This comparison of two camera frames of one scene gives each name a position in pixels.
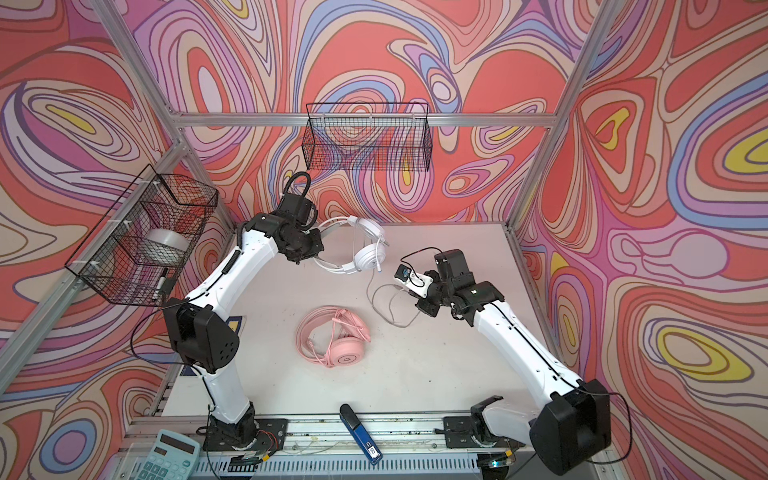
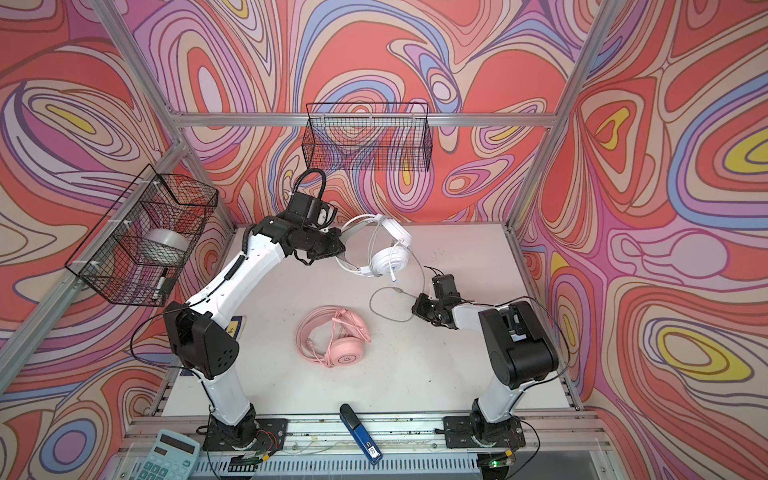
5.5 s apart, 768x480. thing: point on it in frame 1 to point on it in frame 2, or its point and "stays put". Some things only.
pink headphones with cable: (332, 336) stays put
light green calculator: (171, 457) stays put
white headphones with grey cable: (353, 245) to (389, 258)
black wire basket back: (368, 136) stays put
